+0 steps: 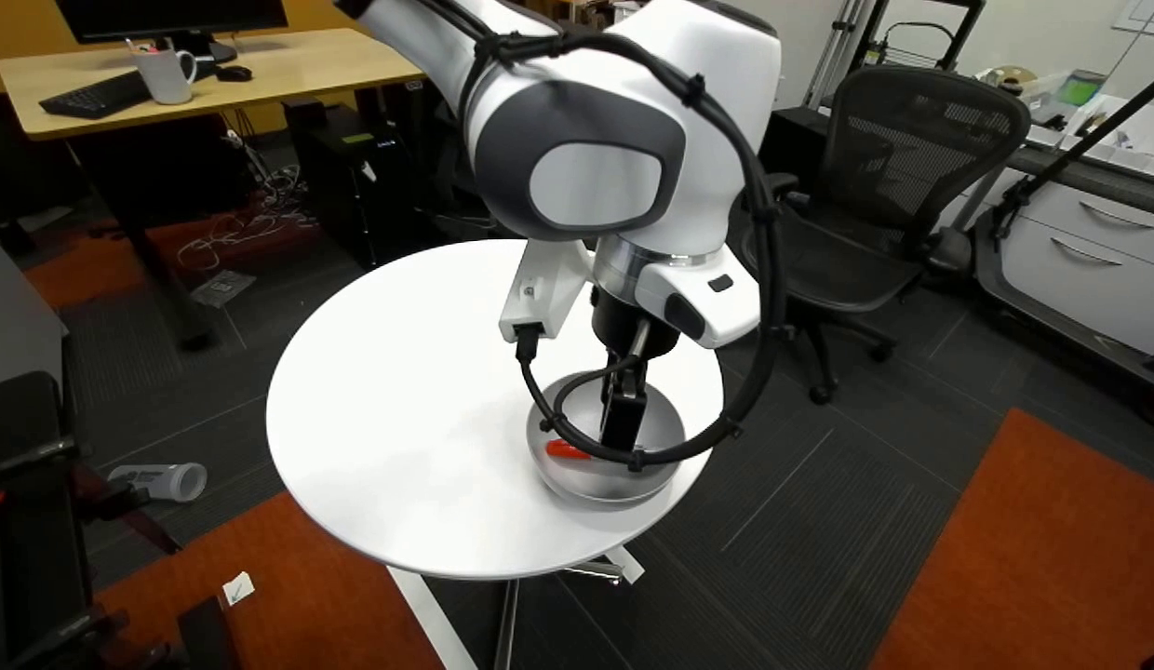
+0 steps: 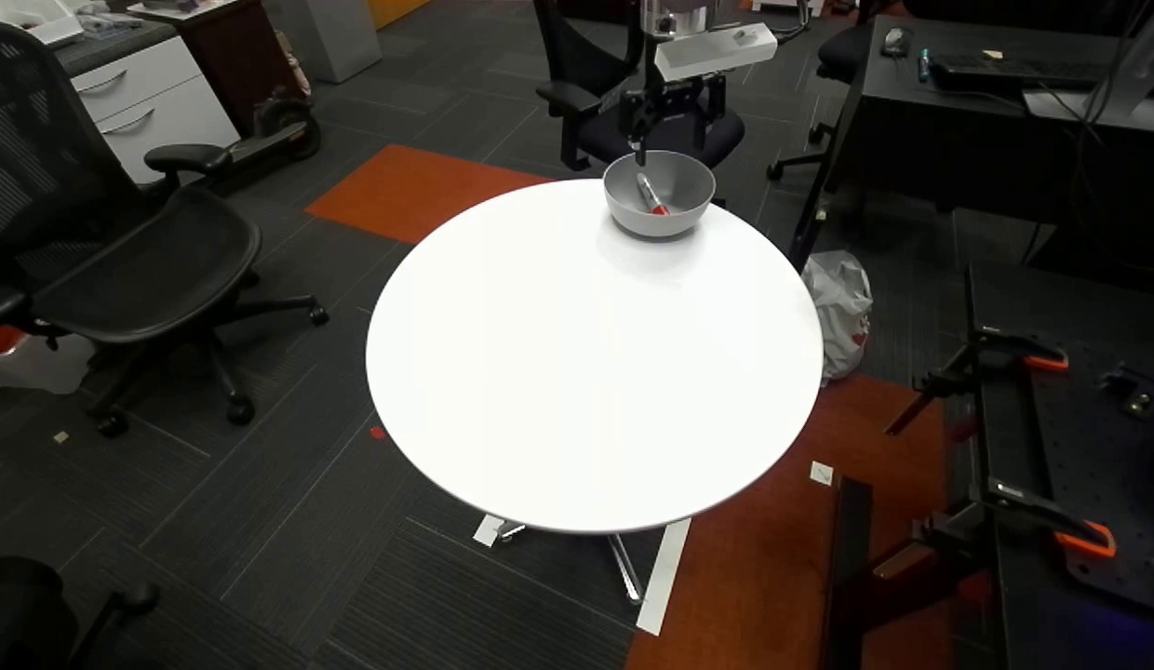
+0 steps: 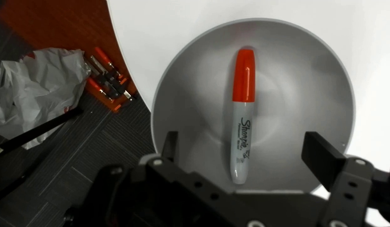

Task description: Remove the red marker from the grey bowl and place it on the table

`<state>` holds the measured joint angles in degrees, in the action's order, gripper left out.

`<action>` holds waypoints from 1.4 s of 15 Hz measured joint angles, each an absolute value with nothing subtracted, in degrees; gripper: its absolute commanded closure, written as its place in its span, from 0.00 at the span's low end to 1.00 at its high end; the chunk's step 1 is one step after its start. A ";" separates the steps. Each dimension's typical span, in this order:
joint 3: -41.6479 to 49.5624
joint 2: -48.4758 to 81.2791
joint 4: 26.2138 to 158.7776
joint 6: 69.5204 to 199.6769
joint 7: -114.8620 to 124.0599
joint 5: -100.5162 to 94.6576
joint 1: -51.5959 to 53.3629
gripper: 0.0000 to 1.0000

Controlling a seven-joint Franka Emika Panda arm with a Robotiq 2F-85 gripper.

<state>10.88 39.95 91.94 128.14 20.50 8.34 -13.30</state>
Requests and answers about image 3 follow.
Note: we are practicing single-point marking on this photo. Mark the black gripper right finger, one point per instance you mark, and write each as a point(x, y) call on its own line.
point(349, 185)

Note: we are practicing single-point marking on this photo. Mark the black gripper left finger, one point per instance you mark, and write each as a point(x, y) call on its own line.
point(182, 190)

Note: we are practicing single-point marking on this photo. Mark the red cap grey marker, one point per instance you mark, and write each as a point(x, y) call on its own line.
point(242, 127)

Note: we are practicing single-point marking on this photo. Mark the grey bowl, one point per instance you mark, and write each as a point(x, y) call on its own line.
point(295, 105)

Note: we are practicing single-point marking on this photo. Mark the orange black clamp tools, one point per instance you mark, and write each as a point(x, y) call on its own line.
point(108, 84)

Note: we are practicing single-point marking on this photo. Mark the black tripod rod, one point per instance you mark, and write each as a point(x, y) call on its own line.
point(35, 132)

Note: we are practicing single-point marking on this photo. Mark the white plastic bag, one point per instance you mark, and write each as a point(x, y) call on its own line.
point(35, 89)

